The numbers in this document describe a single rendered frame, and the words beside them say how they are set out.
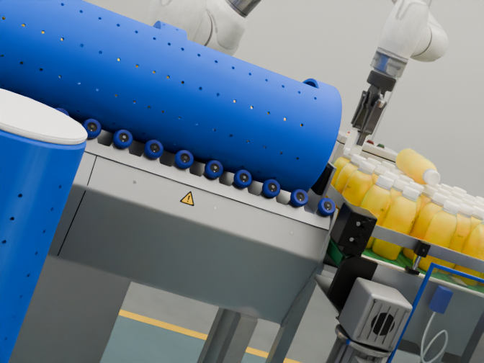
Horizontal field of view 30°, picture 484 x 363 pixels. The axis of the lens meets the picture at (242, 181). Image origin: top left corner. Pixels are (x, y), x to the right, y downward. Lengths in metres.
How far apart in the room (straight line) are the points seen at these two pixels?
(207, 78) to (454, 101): 3.46
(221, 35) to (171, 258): 0.91
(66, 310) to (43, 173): 1.32
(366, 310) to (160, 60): 0.72
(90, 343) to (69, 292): 0.18
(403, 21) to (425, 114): 2.94
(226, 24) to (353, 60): 2.37
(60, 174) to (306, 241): 0.82
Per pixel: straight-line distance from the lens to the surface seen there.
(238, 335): 2.30
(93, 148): 2.06
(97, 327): 2.84
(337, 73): 5.13
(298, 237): 2.19
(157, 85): 2.02
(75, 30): 2.00
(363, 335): 2.08
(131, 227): 2.12
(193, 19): 2.71
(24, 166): 1.52
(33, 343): 2.87
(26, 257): 1.60
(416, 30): 2.43
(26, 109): 1.66
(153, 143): 2.08
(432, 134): 5.38
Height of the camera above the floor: 1.37
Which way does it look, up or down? 11 degrees down
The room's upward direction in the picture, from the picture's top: 22 degrees clockwise
